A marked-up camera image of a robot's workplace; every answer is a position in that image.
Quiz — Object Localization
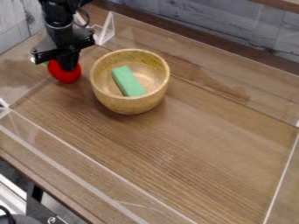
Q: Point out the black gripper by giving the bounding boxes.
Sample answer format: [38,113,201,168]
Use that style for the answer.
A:
[31,24,95,72]

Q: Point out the red plush fruit green stem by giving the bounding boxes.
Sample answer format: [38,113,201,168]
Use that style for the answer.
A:
[43,59,82,84]

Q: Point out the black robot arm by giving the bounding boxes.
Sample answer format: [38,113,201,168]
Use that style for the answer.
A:
[31,0,95,72]

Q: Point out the wooden bowl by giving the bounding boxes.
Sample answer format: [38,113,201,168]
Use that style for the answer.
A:
[90,49,171,115]

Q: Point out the green rectangular block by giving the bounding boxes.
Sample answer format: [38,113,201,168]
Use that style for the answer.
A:
[113,66,147,97]

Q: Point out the clear acrylic corner bracket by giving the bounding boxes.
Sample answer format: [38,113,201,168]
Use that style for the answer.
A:
[75,12,117,46]

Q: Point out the clear acrylic tray wall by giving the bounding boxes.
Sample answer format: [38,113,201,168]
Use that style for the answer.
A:
[0,107,197,224]

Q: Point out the black metal table frame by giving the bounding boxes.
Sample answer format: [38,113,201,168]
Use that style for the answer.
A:
[26,182,81,224]

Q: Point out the black cable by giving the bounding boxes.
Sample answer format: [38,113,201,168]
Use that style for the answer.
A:
[0,204,17,224]

